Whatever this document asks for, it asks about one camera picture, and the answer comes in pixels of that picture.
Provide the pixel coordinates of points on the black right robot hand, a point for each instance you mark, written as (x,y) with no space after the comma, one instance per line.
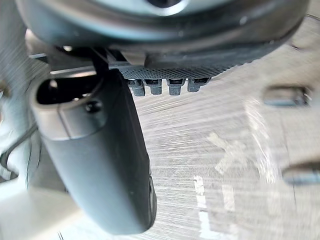
(105,155)

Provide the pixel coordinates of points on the white strip floor tape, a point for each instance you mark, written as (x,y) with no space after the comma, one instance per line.
(200,191)

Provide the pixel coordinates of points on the silver robot right leg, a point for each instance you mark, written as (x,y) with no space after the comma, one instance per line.
(15,82)

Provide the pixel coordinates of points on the white cross floor tape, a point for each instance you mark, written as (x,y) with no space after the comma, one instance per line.
(231,155)

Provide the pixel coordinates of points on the dark furniture foot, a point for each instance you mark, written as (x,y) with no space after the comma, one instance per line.
(287,96)
(303,173)

